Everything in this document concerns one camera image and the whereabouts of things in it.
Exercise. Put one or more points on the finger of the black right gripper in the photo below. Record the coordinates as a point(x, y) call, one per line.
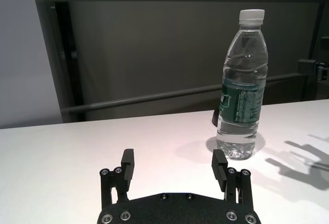
point(325, 43)
point(307, 66)

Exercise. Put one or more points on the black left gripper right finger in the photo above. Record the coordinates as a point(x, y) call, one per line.
point(218, 170)

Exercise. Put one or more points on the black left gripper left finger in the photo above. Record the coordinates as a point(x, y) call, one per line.
point(127, 172)

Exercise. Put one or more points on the clear water bottle green label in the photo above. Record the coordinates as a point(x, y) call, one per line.
point(241, 105)

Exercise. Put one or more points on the green black push button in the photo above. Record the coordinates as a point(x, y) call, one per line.
point(214, 118)

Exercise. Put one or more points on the dark vertical frame post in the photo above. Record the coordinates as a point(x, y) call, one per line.
point(64, 54)

